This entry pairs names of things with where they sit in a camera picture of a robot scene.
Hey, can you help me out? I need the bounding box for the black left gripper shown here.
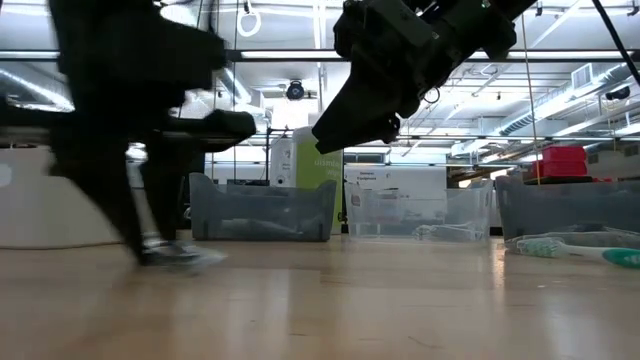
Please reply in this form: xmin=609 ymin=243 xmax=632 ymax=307
xmin=47 ymin=0 xmax=226 ymax=266

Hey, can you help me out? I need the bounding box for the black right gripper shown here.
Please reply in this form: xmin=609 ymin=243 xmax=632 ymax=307
xmin=312 ymin=0 xmax=519 ymax=155

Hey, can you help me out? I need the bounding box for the green toothbrush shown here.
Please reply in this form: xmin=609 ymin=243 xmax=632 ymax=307
xmin=504 ymin=230 xmax=640 ymax=271

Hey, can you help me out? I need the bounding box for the white equipment cabinet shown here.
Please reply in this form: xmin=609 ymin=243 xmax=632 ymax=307
xmin=344 ymin=164 xmax=448 ymax=194

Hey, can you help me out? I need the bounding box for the clear plastic bin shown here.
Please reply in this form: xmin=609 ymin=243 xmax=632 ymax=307
xmin=344 ymin=179 xmax=495 ymax=244

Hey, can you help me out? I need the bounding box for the smoke grey plastic bin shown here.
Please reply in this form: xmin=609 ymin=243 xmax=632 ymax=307
xmin=188 ymin=172 xmax=337 ymax=243
xmin=494 ymin=174 xmax=640 ymax=246

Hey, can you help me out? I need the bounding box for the white box device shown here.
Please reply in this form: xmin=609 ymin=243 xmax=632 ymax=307
xmin=269 ymin=137 xmax=296 ymax=189

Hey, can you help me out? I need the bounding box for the white plastic bin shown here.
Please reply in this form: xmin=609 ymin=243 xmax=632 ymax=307
xmin=0 ymin=144 xmax=151 ymax=250

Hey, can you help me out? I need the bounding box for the red plastic storage box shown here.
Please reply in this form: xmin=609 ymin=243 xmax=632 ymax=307
xmin=541 ymin=145 xmax=588 ymax=164
xmin=532 ymin=159 xmax=589 ymax=179

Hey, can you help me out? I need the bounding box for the white ceiling air vent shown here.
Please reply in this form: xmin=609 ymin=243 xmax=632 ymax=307
xmin=571 ymin=63 xmax=594 ymax=90

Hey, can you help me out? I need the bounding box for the silver ventilation duct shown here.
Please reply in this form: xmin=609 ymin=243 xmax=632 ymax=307
xmin=499 ymin=62 xmax=640 ymax=136
xmin=0 ymin=67 xmax=76 ymax=114

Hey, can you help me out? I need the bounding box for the black overhead frame beam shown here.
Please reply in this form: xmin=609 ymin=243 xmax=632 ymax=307
xmin=0 ymin=48 xmax=640 ymax=64

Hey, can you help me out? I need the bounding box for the white hanging ring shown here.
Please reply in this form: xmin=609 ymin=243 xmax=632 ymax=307
xmin=236 ymin=7 xmax=262 ymax=39

